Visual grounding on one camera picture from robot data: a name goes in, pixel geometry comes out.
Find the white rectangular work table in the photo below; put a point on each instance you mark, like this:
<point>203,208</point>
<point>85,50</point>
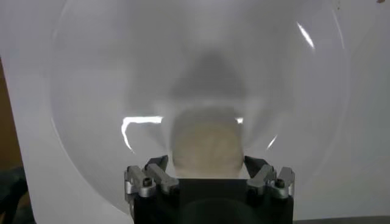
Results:
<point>368,121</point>

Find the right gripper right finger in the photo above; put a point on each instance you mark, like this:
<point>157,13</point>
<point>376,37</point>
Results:
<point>265,178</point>

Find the white steamed baozi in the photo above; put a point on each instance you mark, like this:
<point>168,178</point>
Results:
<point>207,143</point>

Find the large white plate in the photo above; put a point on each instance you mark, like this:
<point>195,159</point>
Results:
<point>106,76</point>

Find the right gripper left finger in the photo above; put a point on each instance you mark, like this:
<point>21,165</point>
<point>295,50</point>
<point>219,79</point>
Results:
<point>152,178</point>

